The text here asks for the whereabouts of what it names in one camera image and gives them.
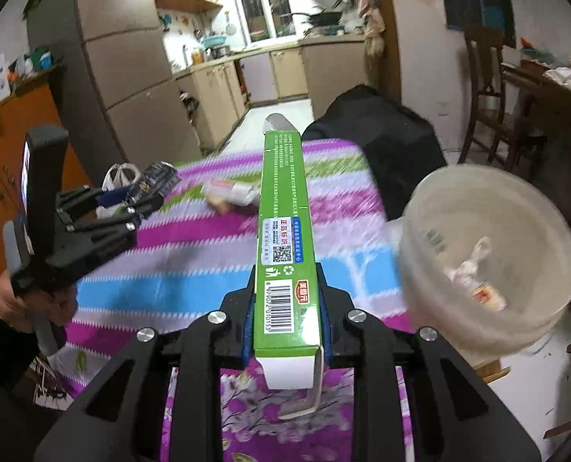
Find black snack packet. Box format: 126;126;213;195
124;162;180;206

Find green cardboard box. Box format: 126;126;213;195
252;112;326;420

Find white toothpaste tube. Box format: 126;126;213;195
202;178;260;214

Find beige kitchen cabinets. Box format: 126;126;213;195
174;35;367;151

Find translucent plastic trash bucket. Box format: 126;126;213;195
396;165;571;366

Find white plastic bag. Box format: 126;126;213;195
95;163;141;219

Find colourful striped tablecloth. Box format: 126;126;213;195
50;140;410;461

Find orange wooden cabinet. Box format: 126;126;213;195
0;85;102;293

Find black cloth covered object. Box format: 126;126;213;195
302;85;447;220

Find beige refrigerator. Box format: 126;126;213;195
26;0;201;185

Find wooden chair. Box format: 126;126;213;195
458;23;531;172

